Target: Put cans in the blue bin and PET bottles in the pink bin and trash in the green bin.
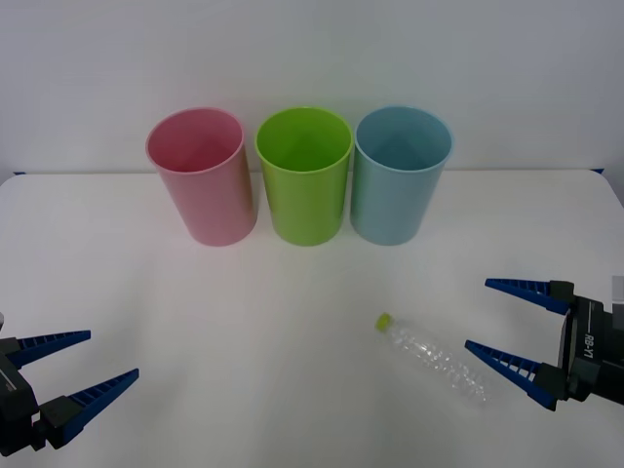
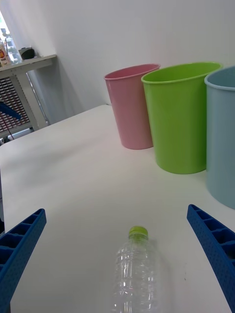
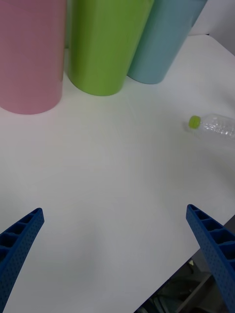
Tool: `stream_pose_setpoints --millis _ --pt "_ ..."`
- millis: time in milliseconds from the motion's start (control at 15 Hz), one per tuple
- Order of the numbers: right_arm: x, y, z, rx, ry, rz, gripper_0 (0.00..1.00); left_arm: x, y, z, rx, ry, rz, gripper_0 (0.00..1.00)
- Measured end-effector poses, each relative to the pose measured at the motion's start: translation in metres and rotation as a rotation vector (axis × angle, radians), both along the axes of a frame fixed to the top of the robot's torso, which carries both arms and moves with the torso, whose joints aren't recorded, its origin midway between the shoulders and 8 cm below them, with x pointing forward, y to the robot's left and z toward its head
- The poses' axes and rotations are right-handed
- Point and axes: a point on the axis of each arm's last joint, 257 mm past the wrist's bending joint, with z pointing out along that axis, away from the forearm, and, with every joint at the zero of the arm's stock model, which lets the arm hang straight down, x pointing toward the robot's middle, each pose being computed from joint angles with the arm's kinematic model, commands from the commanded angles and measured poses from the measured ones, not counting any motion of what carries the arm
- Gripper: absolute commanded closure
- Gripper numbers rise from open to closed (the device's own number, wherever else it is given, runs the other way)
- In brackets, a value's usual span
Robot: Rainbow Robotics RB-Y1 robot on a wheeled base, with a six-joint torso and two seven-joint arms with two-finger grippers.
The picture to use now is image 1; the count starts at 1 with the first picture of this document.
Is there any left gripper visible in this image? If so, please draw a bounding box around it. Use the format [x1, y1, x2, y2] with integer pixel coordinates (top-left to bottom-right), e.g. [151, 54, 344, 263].
[0, 330, 140, 457]

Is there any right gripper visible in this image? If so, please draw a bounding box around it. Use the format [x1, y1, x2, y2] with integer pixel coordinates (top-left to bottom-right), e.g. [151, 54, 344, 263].
[463, 277, 624, 413]

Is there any clear bottle with yellow-green cap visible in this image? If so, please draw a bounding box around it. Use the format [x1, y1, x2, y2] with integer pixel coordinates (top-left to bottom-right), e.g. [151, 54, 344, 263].
[373, 312, 490, 406]

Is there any pale blue plastic bin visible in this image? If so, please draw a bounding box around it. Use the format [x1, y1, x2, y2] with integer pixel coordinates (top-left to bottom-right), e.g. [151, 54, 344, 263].
[349, 104, 455, 247]

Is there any pink plastic bin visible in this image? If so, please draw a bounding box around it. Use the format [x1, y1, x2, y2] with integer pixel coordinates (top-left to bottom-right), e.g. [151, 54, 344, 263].
[144, 105, 259, 248]

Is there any green plastic bin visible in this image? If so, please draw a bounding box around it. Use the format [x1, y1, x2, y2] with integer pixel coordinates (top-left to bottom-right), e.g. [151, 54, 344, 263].
[254, 106, 354, 248]

